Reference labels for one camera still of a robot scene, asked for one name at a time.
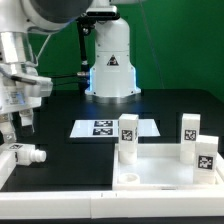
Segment white left fence bar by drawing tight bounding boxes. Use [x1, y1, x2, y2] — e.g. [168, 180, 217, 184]
[0, 151, 16, 190]

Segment black cables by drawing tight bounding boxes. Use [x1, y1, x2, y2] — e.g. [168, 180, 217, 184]
[49, 73, 91, 88]

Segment white fence bar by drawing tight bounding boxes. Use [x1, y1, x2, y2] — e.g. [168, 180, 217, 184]
[0, 190, 224, 220]
[0, 151, 16, 190]

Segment black camera stand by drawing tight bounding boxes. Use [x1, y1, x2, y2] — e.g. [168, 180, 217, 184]
[76, 12, 120, 95]

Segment white square table top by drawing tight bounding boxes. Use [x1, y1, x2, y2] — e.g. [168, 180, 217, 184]
[112, 144, 224, 191]

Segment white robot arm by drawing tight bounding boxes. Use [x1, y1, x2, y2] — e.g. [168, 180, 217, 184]
[0, 0, 140, 144]

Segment marker tag sheet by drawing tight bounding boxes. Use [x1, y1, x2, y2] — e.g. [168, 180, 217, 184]
[70, 119, 160, 138]

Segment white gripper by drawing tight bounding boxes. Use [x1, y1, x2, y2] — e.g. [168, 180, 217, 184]
[0, 63, 53, 144]

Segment white front fence bar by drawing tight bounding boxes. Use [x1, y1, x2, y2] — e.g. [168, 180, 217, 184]
[0, 190, 224, 220]

